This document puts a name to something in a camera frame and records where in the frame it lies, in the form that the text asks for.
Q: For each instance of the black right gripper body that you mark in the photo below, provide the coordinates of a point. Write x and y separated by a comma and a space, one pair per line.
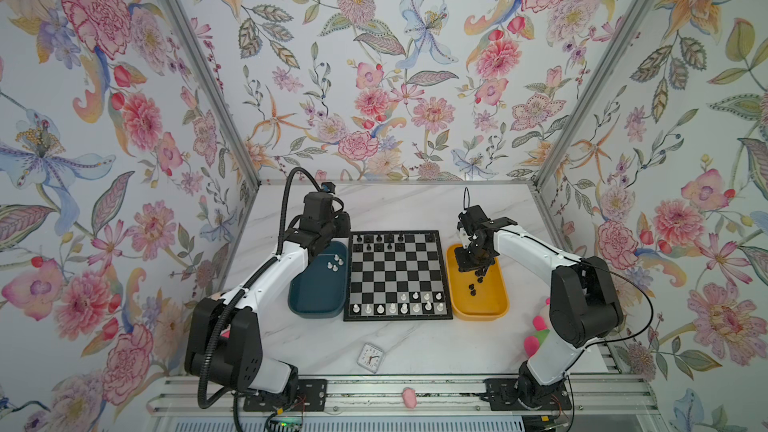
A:
468, 258

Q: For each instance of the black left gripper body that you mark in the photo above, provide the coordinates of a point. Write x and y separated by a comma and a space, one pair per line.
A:
335, 227

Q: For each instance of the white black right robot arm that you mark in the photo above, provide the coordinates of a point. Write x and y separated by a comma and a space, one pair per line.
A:
583, 308

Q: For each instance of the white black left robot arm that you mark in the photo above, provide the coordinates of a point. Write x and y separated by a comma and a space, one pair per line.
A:
224, 349

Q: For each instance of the black white chess board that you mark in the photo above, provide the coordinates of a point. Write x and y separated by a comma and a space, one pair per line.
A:
397, 276

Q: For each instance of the yellow plastic tray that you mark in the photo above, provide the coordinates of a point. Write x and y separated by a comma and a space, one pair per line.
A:
476, 296

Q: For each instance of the teal plastic tray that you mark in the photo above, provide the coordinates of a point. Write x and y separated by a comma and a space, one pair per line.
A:
320, 291

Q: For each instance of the green pink owl plush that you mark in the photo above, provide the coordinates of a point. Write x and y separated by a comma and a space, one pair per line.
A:
542, 326

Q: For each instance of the small white square clock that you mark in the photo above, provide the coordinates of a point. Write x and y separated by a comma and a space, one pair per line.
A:
370, 358

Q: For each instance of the small pink toy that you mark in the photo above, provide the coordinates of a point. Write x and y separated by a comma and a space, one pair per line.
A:
409, 398

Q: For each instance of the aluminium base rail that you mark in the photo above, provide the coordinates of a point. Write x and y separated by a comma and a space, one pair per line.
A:
447, 395

